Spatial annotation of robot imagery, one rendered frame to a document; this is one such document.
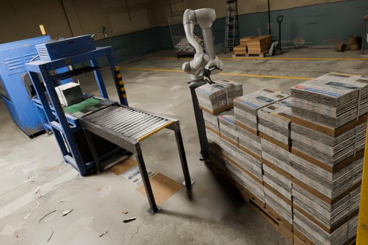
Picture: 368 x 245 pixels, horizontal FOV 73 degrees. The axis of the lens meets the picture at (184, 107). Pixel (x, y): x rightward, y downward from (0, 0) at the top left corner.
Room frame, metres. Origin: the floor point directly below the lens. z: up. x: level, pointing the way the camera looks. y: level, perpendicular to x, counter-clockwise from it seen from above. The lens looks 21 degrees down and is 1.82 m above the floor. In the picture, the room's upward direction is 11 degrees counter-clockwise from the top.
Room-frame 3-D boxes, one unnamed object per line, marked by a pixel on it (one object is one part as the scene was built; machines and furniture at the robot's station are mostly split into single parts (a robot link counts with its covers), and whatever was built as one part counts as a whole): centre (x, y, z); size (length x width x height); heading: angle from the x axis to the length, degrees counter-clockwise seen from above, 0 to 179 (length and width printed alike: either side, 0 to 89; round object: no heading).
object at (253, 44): (8.52, -2.70, 0.28); 1.20 x 0.83 x 0.57; 40
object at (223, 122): (1.99, -0.58, 0.42); 1.17 x 0.39 x 0.83; 23
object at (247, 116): (1.87, -0.63, 0.95); 0.38 x 0.29 x 0.23; 111
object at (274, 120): (1.59, -0.75, 0.95); 0.38 x 0.29 x 0.23; 111
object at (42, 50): (3.47, 1.38, 1.65); 0.60 x 0.45 x 0.20; 130
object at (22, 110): (5.57, 3.10, 1.04); 1.51 x 1.30 x 2.07; 40
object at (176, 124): (2.85, 0.53, 0.74); 1.34 x 0.05 x 0.12; 40
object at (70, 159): (3.47, 1.38, 0.38); 0.94 x 0.69 x 0.63; 130
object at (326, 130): (1.32, -0.86, 0.63); 0.38 x 0.29 x 0.97; 113
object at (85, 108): (3.47, 1.38, 0.75); 0.70 x 0.65 x 0.10; 40
